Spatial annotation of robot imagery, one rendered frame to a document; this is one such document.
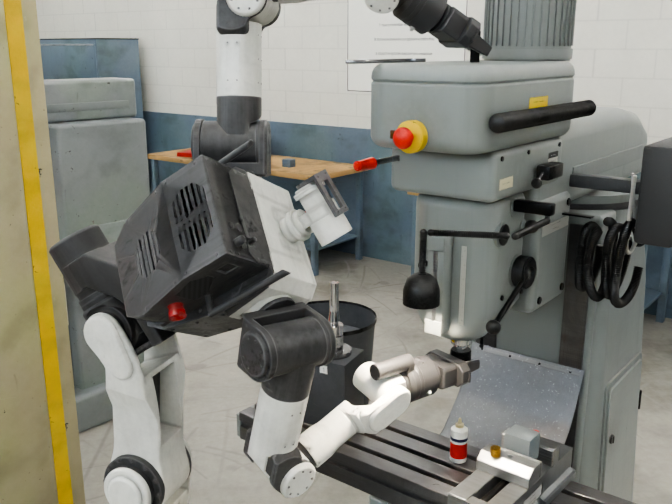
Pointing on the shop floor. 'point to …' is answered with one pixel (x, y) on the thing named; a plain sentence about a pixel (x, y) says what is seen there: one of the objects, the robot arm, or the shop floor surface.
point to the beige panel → (31, 286)
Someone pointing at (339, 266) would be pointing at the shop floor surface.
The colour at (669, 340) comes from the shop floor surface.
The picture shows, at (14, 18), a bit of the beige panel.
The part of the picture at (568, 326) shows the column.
